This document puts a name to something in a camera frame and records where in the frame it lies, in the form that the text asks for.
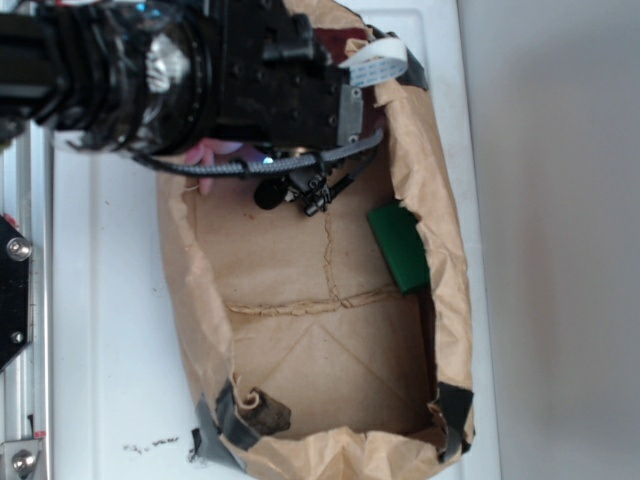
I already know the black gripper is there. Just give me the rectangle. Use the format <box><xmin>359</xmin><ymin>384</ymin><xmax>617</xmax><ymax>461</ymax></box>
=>
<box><xmin>212</xmin><ymin>1</ymin><xmax>364</xmax><ymax>150</ymax></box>

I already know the pink plush bunny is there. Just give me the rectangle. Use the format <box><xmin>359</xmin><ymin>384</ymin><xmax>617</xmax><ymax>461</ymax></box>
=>
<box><xmin>185</xmin><ymin>138</ymin><xmax>243</xmax><ymax>166</ymax></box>

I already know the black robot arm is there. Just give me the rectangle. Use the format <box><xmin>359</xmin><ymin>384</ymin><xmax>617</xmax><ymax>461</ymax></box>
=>
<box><xmin>1</xmin><ymin>1</ymin><xmax>363</xmax><ymax>156</ymax></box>

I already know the green block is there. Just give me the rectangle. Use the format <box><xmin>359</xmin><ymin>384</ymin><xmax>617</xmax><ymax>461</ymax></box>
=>
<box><xmin>367</xmin><ymin>201</ymin><xmax>430</xmax><ymax>295</ymax></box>

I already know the brown paper bag tray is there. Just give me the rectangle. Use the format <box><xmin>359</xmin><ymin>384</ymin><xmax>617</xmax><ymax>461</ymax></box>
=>
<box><xmin>155</xmin><ymin>0</ymin><xmax>476</xmax><ymax>480</ymax></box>

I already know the white flat ribbon cable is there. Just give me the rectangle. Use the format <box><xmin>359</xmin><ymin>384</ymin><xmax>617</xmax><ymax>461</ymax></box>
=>
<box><xmin>337</xmin><ymin>38</ymin><xmax>409</xmax><ymax>89</ymax></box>

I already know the grey braided cable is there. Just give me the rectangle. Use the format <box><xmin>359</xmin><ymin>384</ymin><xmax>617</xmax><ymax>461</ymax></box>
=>
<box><xmin>133</xmin><ymin>127</ymin><xmax>385</xmax><ymax>178</ymax></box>

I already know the aluminium frame rail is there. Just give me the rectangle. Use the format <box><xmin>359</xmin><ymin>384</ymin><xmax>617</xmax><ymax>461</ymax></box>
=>
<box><xmin>1</xmin><ymin>125</ymin><xmax>52</xmax><ymax>479</ymax></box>

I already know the silver corner bracket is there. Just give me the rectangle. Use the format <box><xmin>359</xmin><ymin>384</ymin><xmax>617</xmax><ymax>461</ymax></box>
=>
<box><xmin>1</xmin><ymin>439</ymin><xmax>41</xmax><ymax>480</ymax></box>

